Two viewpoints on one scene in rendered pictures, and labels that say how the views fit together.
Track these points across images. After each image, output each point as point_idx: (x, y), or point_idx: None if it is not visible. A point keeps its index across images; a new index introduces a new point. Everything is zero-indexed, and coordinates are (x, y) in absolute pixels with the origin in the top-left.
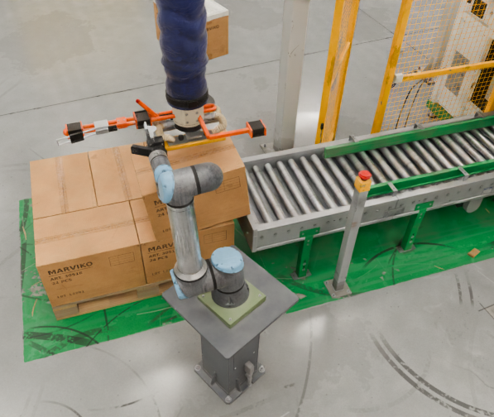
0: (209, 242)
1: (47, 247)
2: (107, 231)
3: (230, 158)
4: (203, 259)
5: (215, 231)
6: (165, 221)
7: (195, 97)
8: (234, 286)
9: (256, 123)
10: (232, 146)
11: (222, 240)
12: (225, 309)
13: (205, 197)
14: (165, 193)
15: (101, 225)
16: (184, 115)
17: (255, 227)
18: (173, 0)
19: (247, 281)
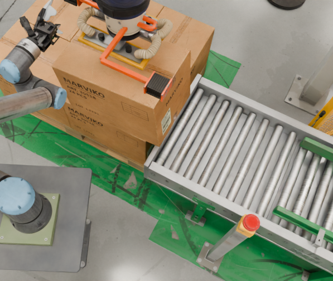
0: (122, 139)
1: (3, 49)
2: (52, 68)
3: None
4: None
5: (127, 135)
6: (77, 98)
7: (114, 5)
8: (12, 219)
9: (160, 81)
10: (171, 77)
11: (134, 145)
12: (10, 224)
13: (112, 106)
14: None
15: (53, 59)
16: (105, 17)
17: (148, 163)
18: None
19: (54, 216)
